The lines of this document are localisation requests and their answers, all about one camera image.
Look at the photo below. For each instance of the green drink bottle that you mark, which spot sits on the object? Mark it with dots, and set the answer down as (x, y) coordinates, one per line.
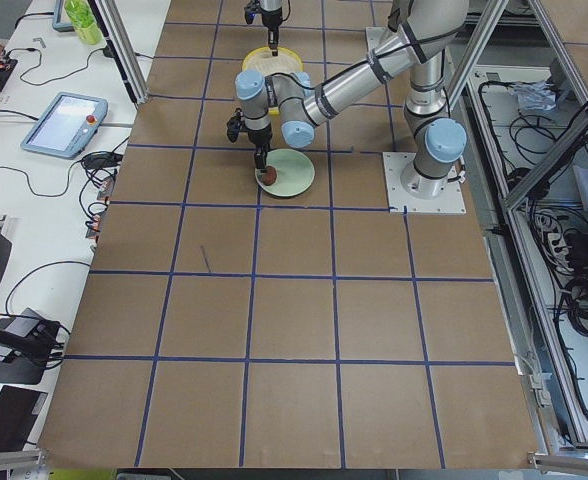
(83, 21)

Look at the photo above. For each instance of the mint green plate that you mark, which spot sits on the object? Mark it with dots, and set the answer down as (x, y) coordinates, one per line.
(294, 170)

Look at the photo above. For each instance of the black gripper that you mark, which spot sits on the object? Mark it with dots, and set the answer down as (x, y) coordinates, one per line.
(260, 137)
(272, 19)

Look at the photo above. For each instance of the brown bun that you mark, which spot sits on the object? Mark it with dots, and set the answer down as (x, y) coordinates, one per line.
(269, 176)

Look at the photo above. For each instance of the black monitor stand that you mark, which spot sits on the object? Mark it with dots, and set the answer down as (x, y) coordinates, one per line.
(27, 342)

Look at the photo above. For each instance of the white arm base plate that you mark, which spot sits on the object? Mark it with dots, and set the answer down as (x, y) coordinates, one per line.
(410, 193)
(375, 35)

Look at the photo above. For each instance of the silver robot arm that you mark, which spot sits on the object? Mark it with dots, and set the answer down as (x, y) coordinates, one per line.
(270, 5)
(415, 40)

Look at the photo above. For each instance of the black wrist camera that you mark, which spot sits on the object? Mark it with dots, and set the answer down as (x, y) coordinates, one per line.
(251, 9)
(235, 125)

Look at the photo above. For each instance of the aluminium frame post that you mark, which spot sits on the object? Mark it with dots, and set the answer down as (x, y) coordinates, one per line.
(111, 25)

